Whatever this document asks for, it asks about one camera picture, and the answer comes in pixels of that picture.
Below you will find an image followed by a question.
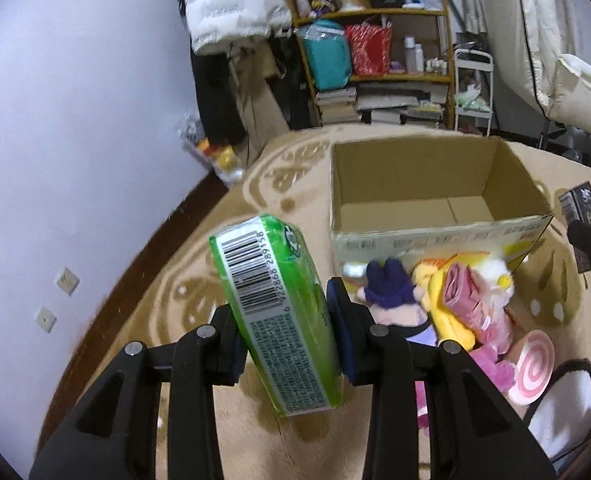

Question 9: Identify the yellow plush toy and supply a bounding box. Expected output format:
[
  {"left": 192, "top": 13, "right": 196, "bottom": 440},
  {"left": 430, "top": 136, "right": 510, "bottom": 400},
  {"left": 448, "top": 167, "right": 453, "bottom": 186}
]
[{"left": 411, "top": 252, "right": 484, "bottom": 351}]

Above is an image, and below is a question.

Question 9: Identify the white wall socket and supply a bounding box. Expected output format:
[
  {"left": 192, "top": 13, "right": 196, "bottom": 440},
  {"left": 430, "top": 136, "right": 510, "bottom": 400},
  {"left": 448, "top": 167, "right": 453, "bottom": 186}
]
[
  {"left": 34, "top": 308, "right": 57, "bottom": 334},
  {"left": 55, "top": 266, "right": 80, "bottom": 296}
]

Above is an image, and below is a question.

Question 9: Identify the wooden bookshelf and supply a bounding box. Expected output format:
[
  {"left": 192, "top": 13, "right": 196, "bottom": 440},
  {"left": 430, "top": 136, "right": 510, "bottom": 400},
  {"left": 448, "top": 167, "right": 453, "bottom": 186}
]
[{"left": 287, "top": 0, "right": 455, "bottom": 128}]

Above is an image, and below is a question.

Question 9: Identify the open cardboard box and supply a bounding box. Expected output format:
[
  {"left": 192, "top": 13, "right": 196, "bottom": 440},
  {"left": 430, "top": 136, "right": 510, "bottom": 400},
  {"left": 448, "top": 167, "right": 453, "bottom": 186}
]
[{"left": 330, "top": 134, "right": 553, "bottom": 278}]

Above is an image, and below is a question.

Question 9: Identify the upper white wall socket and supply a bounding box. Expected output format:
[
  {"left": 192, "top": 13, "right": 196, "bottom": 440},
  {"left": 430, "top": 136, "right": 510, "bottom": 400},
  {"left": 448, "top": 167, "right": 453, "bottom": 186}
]
[{"left": 55, "top": 266, "right": 80, "bottom": 296}]

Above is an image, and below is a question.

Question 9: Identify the white puffer jacket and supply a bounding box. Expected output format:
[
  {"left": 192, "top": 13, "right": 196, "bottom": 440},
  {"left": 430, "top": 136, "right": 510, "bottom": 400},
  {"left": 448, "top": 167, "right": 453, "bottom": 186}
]
[{"left": 184, "top": 0, "right": 292, "bottom": 55}]

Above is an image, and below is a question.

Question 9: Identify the pink bear plush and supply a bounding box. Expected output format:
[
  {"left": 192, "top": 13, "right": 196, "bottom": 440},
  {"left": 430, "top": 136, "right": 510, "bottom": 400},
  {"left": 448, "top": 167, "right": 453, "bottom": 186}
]
[{"left": 415, "top": 346, "right": 517, "bottom": 430}]

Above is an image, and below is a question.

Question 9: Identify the white black slipper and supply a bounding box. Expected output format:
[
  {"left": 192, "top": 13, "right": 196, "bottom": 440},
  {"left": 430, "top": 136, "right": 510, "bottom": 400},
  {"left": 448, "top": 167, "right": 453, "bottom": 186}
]
[{"left": 523, "top": 359, "right": 591, "bottom": 463}]

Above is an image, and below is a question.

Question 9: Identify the white quilted bedding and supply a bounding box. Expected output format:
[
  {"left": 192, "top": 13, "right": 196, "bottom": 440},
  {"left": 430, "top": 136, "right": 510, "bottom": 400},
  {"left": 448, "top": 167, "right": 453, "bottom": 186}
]
[{"left": 480, "top": 0, "right": 591, "bottom": 134}]

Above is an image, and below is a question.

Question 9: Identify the red patterned gift bag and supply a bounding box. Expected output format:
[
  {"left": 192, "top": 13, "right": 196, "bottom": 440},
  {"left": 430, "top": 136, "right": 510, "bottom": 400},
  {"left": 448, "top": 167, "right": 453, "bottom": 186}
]
[{"left": 345, "top": 23, "right": 392, "bottom": 76}]

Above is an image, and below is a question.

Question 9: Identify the black small box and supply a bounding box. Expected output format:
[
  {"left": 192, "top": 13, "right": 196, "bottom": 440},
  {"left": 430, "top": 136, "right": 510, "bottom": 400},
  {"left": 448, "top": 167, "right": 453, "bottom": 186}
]
[{"left": 558, "top": 181, "right": 591, "bottom": 231}]

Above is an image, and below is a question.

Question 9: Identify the clear bag of toys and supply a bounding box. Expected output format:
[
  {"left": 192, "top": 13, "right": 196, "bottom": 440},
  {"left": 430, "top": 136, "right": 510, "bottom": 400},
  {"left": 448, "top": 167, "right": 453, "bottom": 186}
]
[{"left": 176, "top": 113, "right": 245, "bottom": 188}]

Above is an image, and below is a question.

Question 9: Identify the pink plastic packet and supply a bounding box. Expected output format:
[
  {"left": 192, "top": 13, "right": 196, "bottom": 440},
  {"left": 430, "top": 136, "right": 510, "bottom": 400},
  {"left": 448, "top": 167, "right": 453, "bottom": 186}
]
[{"left": 442, "top": 262, "right": 512, "bottom": 356}]

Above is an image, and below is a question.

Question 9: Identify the pink swirl plush cushion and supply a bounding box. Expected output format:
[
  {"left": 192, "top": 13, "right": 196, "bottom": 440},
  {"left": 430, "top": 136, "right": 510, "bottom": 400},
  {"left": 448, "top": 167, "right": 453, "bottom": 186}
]
[{"left": 505, "top": 330, "right": 556, "bottom": 406}]

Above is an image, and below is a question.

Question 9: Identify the white wire cart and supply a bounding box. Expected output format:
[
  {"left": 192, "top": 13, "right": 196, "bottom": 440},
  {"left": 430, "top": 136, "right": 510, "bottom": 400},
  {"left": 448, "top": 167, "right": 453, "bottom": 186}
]
[{"left": 454, "top": 47, "right": 495, "bottom": 136}]

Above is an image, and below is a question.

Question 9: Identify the lower white wall socket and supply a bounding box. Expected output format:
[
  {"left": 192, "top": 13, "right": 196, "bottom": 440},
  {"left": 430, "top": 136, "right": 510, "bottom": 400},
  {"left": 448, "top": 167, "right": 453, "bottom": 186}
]
[{"left": 34, "top": 308, "right": 57, "bottom": 334}]

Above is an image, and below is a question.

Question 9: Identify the green tissue pack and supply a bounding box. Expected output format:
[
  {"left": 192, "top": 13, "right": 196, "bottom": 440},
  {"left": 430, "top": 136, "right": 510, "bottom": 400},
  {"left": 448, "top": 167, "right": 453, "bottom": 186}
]
[{"left": 210, "top": 214, "right": 343, "bottom": 416}]

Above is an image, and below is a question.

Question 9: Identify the white fluffy plush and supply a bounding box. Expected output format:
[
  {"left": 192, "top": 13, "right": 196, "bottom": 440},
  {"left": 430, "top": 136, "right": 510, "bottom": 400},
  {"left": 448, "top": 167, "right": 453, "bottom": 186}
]
[{"left": 473, "top": 257, "right": 515, "bottom": 298}]

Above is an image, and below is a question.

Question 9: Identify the purple hat plush doll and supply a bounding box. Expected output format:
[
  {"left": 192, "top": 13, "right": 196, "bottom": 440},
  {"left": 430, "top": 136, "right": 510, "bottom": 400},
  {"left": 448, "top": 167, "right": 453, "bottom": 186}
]
[{"left": 356, "top": 258, "right": 430, "bottom": 338}]

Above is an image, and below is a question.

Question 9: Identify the stack of books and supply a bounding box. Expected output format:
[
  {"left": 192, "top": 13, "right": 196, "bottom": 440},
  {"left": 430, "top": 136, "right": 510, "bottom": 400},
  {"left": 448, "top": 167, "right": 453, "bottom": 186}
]
[{"left": 316, "top": 87, "right": 361, "bottom": 126}]

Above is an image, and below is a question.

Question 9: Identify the teal bag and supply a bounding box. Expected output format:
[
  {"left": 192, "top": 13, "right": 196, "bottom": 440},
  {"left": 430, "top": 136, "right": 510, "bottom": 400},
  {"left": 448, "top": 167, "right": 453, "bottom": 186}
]
[{"left": 297, "top": 20, "right": 352, "bottom": 91}]

